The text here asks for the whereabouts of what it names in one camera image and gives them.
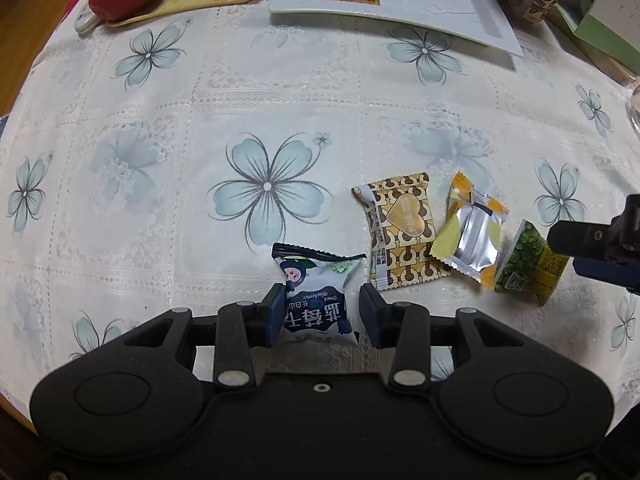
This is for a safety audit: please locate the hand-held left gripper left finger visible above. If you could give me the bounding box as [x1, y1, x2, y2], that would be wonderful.
[122, 282, 287, 390]

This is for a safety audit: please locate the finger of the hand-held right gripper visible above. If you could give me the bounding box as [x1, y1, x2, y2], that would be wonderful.
[546, 219, 619, 259]
[572, 257, 640, 294]

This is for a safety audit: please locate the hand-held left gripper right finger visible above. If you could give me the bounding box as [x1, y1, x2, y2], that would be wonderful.
[359, 282, 527, 390]

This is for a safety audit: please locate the blue white snack packet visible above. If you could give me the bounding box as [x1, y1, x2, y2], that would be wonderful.
[271, 242, 369, 349]

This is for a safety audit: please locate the green yellow snack packet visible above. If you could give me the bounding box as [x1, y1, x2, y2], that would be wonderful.
[493, 219, 571, 306]

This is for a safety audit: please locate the brown patterned snack packet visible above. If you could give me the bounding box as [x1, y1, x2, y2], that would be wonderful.
[351, 170, 451, 292]

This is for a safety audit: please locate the silver yellow snack packet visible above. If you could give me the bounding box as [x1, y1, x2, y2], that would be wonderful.
[429, 170, 510, 289]

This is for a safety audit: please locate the clear glass cup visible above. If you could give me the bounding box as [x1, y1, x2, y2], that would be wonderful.
[626, 77, 640, 139]

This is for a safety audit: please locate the white floral tablecloth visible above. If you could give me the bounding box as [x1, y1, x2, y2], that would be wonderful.
[0, 0, 640, 413]

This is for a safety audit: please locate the desk calendar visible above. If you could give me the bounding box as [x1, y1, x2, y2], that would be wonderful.
[549, 0, 640, 75]

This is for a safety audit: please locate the white rectangular plate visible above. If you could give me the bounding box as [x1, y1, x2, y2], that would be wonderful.
[268, 0, 525, 58]

